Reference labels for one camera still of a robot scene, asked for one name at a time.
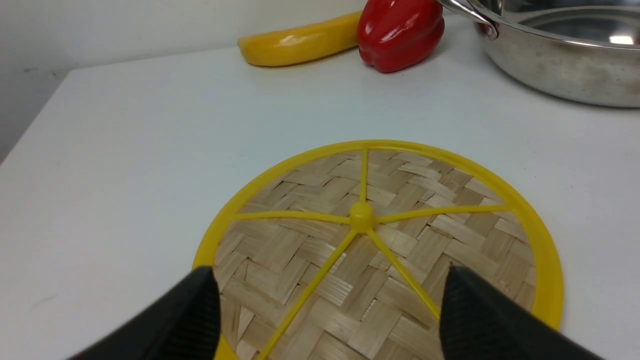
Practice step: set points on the yellow squash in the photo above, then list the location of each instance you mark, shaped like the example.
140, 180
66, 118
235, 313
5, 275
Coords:
302, 44

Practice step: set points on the red bell pepper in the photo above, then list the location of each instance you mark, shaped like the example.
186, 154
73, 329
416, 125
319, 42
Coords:
393, 35

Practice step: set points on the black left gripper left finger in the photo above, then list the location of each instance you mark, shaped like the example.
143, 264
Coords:
183, 324

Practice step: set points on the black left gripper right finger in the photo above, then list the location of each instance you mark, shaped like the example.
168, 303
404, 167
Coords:
478, 322

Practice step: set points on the yellow rimmed woven steamer lid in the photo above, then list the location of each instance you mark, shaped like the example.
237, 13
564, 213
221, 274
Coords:
342, 252

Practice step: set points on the stainless steel pot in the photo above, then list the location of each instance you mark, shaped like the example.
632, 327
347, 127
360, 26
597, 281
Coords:
579, 50

